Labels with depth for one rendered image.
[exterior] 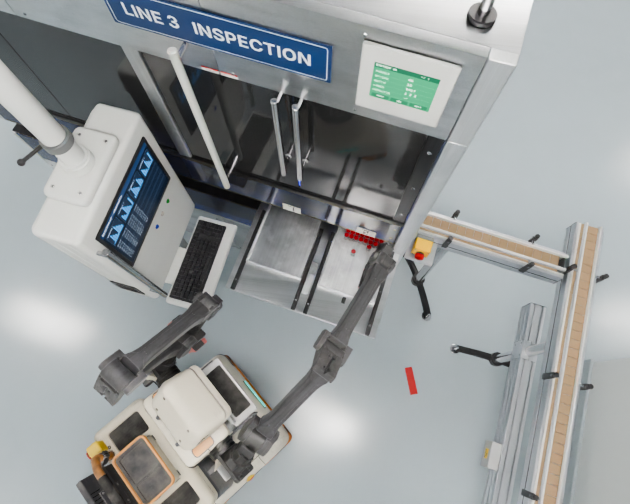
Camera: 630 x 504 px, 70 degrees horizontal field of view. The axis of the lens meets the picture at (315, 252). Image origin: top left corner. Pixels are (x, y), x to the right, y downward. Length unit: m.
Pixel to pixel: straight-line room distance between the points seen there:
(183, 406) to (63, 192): 0.75
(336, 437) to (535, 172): 2.25
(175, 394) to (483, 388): 2.00
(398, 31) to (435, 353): 2.22
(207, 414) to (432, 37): 1.19
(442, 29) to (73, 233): 1.17
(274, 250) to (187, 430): 0.91
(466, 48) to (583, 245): 1.43
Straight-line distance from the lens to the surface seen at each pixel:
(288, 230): 2.10
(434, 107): 1.16
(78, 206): 1.59
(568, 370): 2.17
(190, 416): 1.49
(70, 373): 3.20
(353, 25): 1.06
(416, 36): 1.04
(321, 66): 1.17
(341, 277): 2.02
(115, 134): 1.67
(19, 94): 1.34
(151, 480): 2.05
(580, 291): 2.27
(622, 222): 3.71
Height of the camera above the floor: 2.83
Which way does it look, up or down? 71 degrees down
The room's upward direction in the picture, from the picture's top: straight up
